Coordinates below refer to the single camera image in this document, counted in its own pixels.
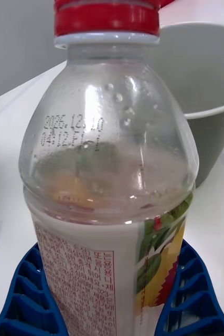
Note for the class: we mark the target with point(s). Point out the grey plastic bin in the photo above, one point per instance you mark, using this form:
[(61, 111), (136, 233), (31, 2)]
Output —
[(203, 86)]

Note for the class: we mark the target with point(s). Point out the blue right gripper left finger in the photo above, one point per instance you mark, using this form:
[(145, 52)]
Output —
[(25, 299)]

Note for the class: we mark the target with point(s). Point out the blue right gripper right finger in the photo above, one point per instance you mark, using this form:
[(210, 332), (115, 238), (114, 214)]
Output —
[(193, 294)]

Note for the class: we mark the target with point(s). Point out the clear bottle with red cap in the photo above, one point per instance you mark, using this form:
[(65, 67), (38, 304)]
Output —
[(109, 168)]

